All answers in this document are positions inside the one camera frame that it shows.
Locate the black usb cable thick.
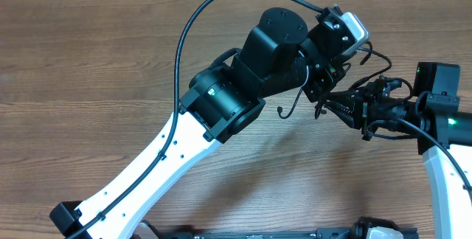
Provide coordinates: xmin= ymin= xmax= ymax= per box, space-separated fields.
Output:
xmin=313 ymin=41 xmax=414 ymax=120

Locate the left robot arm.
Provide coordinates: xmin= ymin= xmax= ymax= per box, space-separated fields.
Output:
xmin=49 ymin=7 xmax=369 ymax=238

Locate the black usb cable thin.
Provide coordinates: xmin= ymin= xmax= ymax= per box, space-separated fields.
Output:
xmin=277 ymin=66 xmax=310 ymax=120

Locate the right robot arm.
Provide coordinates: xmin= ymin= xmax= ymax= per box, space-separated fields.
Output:
xmin=323 ymin=62 xmax=471 ymax=238

